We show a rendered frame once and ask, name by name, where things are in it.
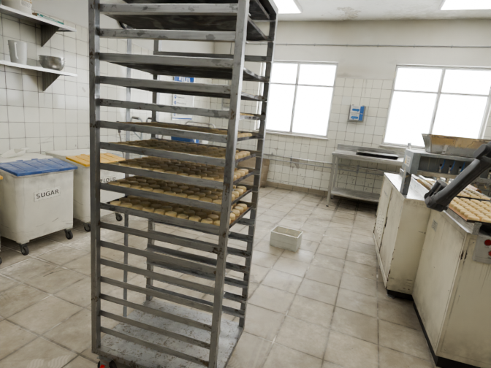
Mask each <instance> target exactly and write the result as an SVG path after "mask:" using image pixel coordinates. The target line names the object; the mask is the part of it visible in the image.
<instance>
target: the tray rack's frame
mask: <svg viewBox="0 0 491 368"><path fill-rule="evenodd" d="M259 2H260V4H261V5H262V6H263V7H264V9H265V11H266V12H267V14H268V15H270V14H277V10H278V7H277V5H276V4H275V2H274V0H259ZM88 56H89V131H90V206H91V352H92V353H95V354H97V355H98V356H97V357H96V358H97V359H100V366H101V363H104V364H106V365H107V366H106V367H105V368H109V363H110V362H111V361H112V360H113V361H117V362H119V363H122V364H125V365H127V366H130V367H134V368H208V367H205V366H202V365H200V364H196V363H194V362H191V361H187V360H185V359H181V358H178V357H176V356H172V355H170V354H167V353H163V352H161V351H158V350H154V349H152V348H148V347H145V346H143V345H139V344H137V343H134V342H130V341H128V340H124V339H121V338H119V337H115V336H113V335H110V334H106V335H105V336H104V337H103V338H102V339H101V229H100V0H88ZM142 305H145V306H147V307H152V308H155V309H157V310H162V311H165V312H168V313H172V314H175V315H179V316H182V317H185V318H189V319H192V320H195V321H199V322H203V323H206V324H210V325H212V315H209V314H206V313H201V312H199V311H196V310H191V309H189V308H185V307H181V306H177V305H175V304H170V303H167V302H163V301H160V300H157V299H153V297H152V296H149V295H146V300H145V301H144V302H143V303H142ZM123 317H126V318H131V319H133V320H136V321H140V322H143V323H146V324H150V325H152V326H156V327H159V328H162V329H166V330H168V331H173V332H175V333H178V334H182V335H185V336H187V337H192V338H194V339H197V340H201V341H204V342H208V343H210V334H211V331H207V330H204V329H200V328H197V327H194V326H190V325H187V324H184V323H180V322H177V321H173V320H170V319H167V318H163V317H160V316H157V315H153V314H150V313H146V312H143V311H140V310H136V309H135V310H133V311H132V312H131V313H130V314H129V315H128V316H127V307H126V306H123ZM220 328H221V329H222V331H221V333H220V334H219V342H218V346H219V347H220V350H219V352H218V358H217V364H218V365H219V366H218V368H226V366H227V364H228V362H229V360H230V358H231V356H232V353H233V351H234V349H235V347H236V345H237V343H238V341H239V339H240V337H241V335H242V333H243V327H240V326H239V323H238V322H234V321H230V320H227V319H224V318H221V325H220ZM113 330H115V331H119V332H121V333H124V334H128V335H131V336H133V337H137V338H140V339H142V340H146V341H149V342H152V343H155V344H157V345H162V346H164V347H167V348H171V349H173V350H177V351H180V352H182V353H186V354H189V355H191V356H196V357H198V358H201V359H204V360H207V361H209V352H210V350H208V349H206V348H202V347H199V346H196V345H192V344H190V343H187V342H183V341H180V340H177V339H174V338H171V337H167V336H164V335H162V334H157V333H155V332H152V331H148V330H146V329H141V328H139V327H136V326H133V325H129V324H127V323H123V322H120V323H119V324H118V325H117V326H116V327H115V328H113Z"/></svg>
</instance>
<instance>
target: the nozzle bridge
mask: <svg viewBox="0 0 491 368"><path fill-rule="evenodd" d="M444 159H445V163H444ZM454 160H455V163H454ZM474 160H475V158H466V157H459V156H447V155H441V154H434V153H428V152H426V151H423V150H410V149H406V151H405V155H404V159H403V165H402V168H403V169H404V171H403V178H402V182H401V186H400V192H401V193H402V195H408V189H409V186H410V182H411V176H412V175H427V176H433V177H444V178H449V179H454V178H456V177H457V176H458V175H457V170H458V169H459V167H460V166H461V167H463V164H464V162H465V166H464V168H463V170H464V169H465V168H467V167H468V166H469V165H470V164H471V163H472V162H473V161H474ZM440 164H442V166H443V164H444V167H443V168H442V170H441V173H438V168H439V166H440ZM453 164H454V167H453V169H452V171H451V174H450V175H448V174H447V172H448V168H449V165H452V166H453ZM461 169H462V168H461ZM490 169H491V167H490V168H489V169H487V170H486V171H484V172H483V173H482V174H481V177H480V178H476V179H475V180H474V181H473V182H478V183H489V184H491V178H490V179H489V180H488V179H487V174H488V172H489V170H490Z"/></svg>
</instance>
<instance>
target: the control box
mask: <svg viewBox="0 0 491 368"><path fill-rule="evenodd" d="M486 240H491V236H486V235H481V234H478V236H477V239H476V244H475V248H474V251H473V255H472V260H473V261H478V262H482V263H486V264H491V256H490V255H489V252H490V251H491V245H490V246H487V245H485V244H484V242H485V241H486Z"/></svg>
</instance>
